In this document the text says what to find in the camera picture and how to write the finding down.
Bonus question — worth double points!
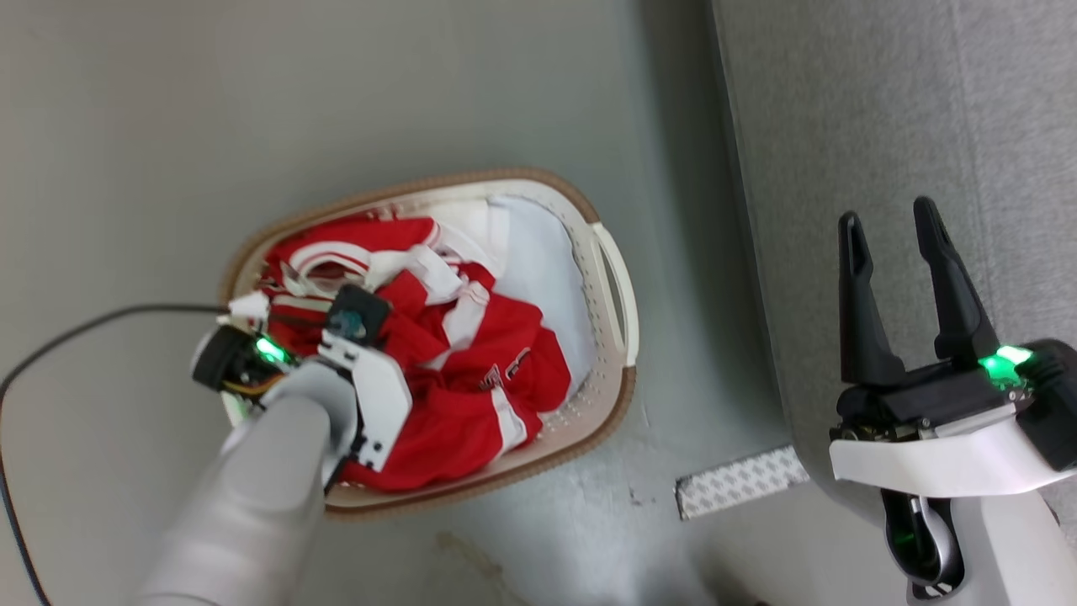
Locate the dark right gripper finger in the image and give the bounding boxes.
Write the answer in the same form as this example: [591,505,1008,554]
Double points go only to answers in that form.
[838,210,906,388]
[913,196,1002,365]

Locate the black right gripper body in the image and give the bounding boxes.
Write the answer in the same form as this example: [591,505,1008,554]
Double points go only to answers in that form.
[831,338,1077,470]

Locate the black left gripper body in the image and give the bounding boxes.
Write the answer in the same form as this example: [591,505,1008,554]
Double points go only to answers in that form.
[192,324,295,395]

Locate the red and white garment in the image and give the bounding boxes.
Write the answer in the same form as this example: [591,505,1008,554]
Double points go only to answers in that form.
[259,215,573,493]

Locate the cream perforated laundry basket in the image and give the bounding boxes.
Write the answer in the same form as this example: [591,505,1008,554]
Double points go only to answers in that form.
[217,167,640,521]

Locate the white patterned tape strip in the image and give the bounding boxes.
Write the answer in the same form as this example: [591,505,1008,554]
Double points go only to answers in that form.
[675,444,810,521]

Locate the grey fabric sofa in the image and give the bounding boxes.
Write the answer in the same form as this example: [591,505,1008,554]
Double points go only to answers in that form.
[711,0,1077,540]

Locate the thin black cable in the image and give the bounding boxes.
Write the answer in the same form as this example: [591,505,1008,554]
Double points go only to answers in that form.
[0,303,232,606]

